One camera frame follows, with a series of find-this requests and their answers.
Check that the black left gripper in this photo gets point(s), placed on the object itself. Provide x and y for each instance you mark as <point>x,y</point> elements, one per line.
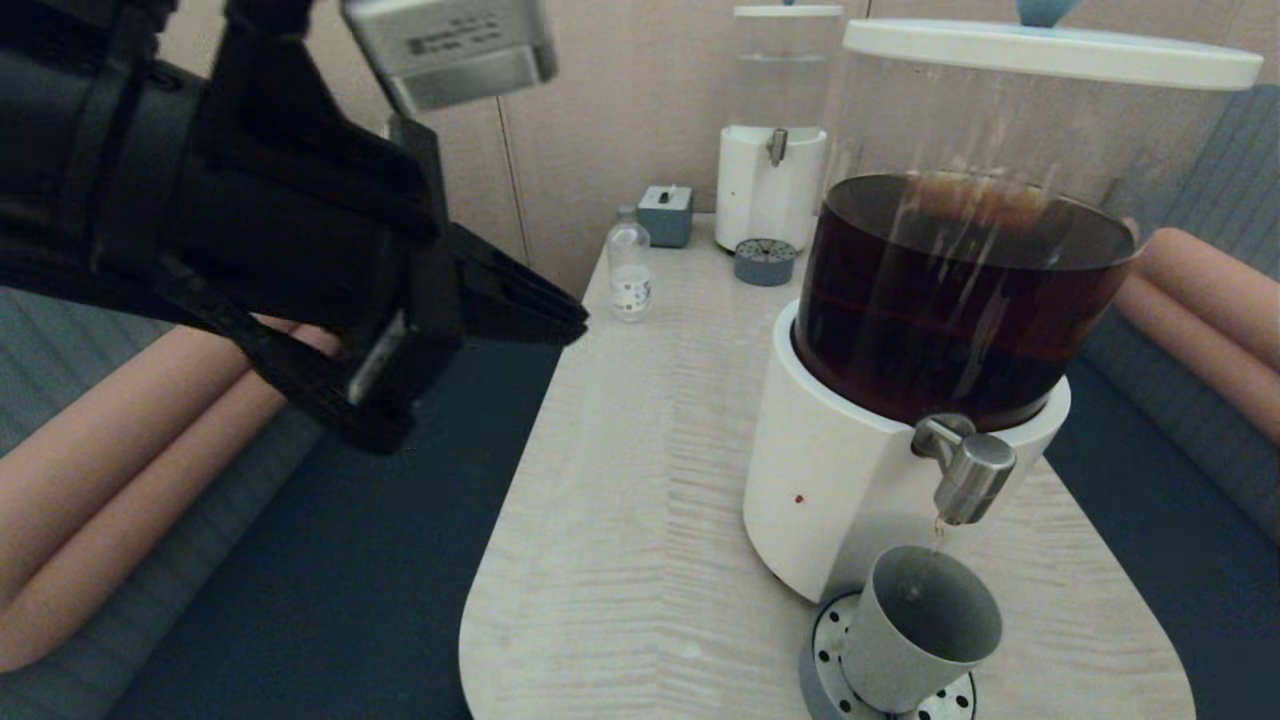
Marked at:
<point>320,220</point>

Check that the large perforated metal drip tray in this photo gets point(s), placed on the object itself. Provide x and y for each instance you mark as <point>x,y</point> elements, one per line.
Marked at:
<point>820,660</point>

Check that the steel dispenser tap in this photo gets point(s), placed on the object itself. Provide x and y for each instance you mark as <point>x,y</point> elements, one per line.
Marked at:
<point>975,480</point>

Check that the small grey drip tray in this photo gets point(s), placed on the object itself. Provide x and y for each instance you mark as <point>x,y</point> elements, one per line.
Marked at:
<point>765,265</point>

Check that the small grey box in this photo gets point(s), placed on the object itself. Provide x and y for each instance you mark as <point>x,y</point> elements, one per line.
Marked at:
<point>665,220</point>

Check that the tea dispenser with white base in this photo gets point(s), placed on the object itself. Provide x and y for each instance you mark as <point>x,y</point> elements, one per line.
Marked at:
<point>840,470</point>

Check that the white water dispenser lid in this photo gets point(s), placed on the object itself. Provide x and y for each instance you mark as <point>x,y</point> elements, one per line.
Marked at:
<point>790,10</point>

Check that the teal ribbed bench backrest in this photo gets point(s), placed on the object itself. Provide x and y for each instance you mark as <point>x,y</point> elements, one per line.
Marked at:
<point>50,350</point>
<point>1240,170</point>

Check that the grey plastic cup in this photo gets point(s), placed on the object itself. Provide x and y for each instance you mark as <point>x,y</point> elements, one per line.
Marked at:
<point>905,650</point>

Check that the pink bolster cushion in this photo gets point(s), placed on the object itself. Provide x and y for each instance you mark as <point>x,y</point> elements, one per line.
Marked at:
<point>130,540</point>
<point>100,430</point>
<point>1200,348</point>
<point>1220,288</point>

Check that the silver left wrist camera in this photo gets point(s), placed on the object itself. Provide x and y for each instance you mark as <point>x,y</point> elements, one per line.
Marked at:
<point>450,50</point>

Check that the small water dispenser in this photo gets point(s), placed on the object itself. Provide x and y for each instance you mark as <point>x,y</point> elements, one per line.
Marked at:
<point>765,192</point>

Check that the clear plastic bottle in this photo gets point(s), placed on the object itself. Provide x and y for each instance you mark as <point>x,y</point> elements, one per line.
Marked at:
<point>629,268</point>

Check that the white dispenser lid blue knob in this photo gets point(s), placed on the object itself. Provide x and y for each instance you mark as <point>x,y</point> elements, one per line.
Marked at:
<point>1040,50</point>

